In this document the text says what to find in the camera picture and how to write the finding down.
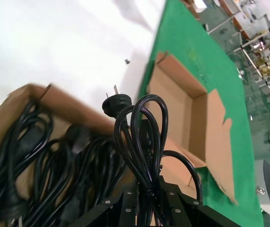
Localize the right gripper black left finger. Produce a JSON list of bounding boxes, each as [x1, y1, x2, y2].
[[72, 186, 139, 227]]

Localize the yellow padded envelopes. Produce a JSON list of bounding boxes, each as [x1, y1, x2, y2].
[[254, 57, 270, 78]]

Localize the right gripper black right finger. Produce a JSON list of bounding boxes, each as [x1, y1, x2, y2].
[[159, 175, 235, 227]]

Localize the grey pipe frame table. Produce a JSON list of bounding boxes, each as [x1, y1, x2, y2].
[[208, 13, 270, 110]]

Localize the open brown cardboard box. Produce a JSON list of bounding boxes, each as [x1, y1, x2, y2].
[[146, 51, 239, 206], [0, 82, 140, 227]]

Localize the black power cable bundle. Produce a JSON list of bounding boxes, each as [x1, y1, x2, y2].
[[34, 124, 84, 227], [77, 136, 131, 227], [101, 84, 204, 227], [0, 101, 54, 224]]

